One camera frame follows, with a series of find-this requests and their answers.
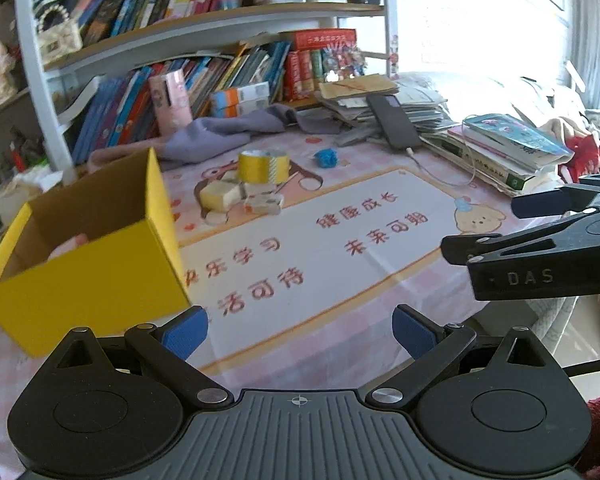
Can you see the pink carton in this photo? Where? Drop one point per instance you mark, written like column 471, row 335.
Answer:
column 170, row 102

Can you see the yellow tape roll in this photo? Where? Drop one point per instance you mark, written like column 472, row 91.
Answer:
column 262, row 170

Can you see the purple-grey cloth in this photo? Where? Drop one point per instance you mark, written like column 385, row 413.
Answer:
column 220, row 132

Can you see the grey flat case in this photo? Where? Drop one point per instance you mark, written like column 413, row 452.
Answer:
column 360, row 135

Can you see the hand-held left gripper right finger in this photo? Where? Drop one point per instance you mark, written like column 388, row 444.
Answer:
column 412, row 332

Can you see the row of colourful books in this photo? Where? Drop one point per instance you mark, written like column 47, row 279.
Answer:
column 130, row 105

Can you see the white bookshelf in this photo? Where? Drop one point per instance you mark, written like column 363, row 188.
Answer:
column 37, row 70

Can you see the small white box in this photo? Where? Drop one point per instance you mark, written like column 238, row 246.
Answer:
column 264, row 203

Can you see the stack of thick books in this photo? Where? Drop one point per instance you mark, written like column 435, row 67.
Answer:
column 485, row 162

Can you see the brown paper envelopes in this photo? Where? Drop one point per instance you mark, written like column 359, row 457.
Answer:
column 355, row 86

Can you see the yellow cardboard box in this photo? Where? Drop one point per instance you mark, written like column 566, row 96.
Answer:
column 80, row 290

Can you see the pearl trimmed box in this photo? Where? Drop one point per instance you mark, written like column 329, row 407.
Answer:
column 57, row 30

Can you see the blue ball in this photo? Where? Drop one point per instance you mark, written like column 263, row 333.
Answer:
column 326, row 157

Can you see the red book box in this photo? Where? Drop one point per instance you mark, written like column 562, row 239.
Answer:
column 325, row 39

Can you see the grey curtain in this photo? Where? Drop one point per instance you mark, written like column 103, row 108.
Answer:
column 597, row 40

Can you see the blue cover book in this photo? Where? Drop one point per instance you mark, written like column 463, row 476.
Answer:
column 515, row 137

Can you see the pile of loose papers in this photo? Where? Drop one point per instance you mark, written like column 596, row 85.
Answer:
column 425, row 107

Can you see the pink plush cloth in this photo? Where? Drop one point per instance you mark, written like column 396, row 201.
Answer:
column 110, row 157

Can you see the orange blue white box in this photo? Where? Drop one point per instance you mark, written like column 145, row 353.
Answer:
column 240, row 94
column 242, row 109

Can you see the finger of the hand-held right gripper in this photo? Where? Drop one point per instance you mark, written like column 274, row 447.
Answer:
column 542, row 204
column 505, row 247

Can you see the cream cloth bundle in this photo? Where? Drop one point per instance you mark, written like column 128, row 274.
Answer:
column 25, row 190

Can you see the pink checked printed tablecloth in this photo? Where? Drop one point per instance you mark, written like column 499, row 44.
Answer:
column 330, row 280

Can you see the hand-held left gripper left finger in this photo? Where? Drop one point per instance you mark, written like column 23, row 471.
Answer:
column 187, row 331

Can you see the cream eraser block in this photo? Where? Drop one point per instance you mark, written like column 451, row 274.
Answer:
column 220, row 195

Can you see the black smartphone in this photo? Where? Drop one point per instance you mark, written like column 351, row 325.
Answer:
column 392, row 120

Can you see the red cloth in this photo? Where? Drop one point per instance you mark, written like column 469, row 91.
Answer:
column 587, row 157

